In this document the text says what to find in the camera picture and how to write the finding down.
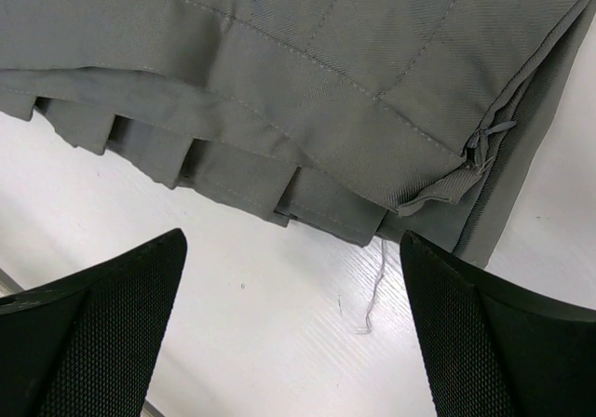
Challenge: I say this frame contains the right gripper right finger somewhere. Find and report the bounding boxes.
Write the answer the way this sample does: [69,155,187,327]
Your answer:
[400,232,595,416]

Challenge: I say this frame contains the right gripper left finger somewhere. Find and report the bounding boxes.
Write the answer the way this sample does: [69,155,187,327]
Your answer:
[1,229,187,416]

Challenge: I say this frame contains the grey pleated skirt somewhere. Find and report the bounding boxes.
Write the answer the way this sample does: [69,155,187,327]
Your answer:
[1,0,595,268]

